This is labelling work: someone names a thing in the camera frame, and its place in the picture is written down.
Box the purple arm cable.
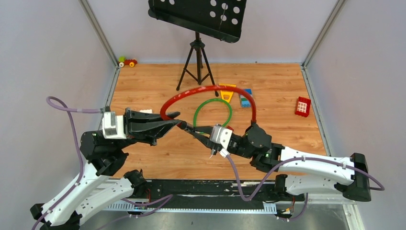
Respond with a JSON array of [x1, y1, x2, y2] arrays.
[[31, 96, 173, 230], [225, 155, 385, 222]]

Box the red window block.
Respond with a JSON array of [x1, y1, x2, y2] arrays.
[[294, 97, 312, 117]]

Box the toy car red green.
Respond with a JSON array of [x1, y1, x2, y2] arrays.
[[118, 56, 137, 68]]

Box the thick red cable lock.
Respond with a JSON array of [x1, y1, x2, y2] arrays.
[[159, 85, 257, 124]]

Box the black music stand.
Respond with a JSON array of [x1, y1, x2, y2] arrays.
[[148, 0, 247, 91]]

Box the white blue block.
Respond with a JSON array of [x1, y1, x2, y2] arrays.
[[139, 109, 153, 114]]

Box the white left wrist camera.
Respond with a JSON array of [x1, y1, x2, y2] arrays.
[[101, 112, 127, 139]]

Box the green cable lock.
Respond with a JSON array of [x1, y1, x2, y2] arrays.
[[193, 98, 233, 127]]

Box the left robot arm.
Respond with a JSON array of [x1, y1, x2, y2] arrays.
[[30, 107, 180, 230]]

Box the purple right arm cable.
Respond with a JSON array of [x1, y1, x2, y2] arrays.
[[225, 155, 385, 222]]

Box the blue green stacked blocks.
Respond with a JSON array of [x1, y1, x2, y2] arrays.
[[239, 88, 253, 108]]

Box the yellow triangular plastic piece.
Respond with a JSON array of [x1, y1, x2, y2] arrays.
[[219, 83, 236, 103]]

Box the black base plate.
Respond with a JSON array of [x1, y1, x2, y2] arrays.
[[130, 179, 305, 210]]

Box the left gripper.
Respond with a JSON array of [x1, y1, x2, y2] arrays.
[[114, 105, 183, 150]]

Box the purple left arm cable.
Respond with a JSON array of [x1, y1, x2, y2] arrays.
[[31, 96, 173, 230]]

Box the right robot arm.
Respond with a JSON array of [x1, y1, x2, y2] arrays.
[[183, 123, 372, 202]]

